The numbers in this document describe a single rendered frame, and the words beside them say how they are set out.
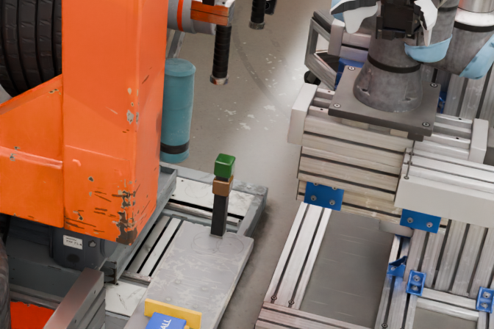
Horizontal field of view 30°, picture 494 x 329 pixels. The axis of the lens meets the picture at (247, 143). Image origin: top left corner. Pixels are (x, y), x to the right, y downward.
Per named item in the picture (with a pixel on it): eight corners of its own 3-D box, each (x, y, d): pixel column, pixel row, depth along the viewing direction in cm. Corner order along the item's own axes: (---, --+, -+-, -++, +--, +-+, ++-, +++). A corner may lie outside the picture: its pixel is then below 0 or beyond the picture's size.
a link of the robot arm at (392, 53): (379, 37, 205) (390, -20, 198) (437, 55, 200) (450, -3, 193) (358, 56, 196) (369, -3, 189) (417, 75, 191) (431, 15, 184)
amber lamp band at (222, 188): (216, 185, 211) (217, 170, 209) (232, 189, 210) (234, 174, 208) (211, 194, 208) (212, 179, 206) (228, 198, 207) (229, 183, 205)
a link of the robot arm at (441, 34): (395, 37, 171) (406, -19, 165) (452, 54, 167) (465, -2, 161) (378, 51, 165) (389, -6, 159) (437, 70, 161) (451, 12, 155)
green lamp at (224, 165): (217, 167, 208) (219, 151, 206) (234, 170, 208) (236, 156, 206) (212, 175, 205) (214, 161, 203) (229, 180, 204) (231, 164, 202)
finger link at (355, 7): (330, 42, 139) (382, 31, 143) (331, 5, 136) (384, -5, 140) (320, 36, 142) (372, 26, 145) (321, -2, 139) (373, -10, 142)
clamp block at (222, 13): (196, 11, 212) (198, -10, 209) (234, 18, 210) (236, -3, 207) (189, 19, 208) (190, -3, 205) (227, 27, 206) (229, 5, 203)
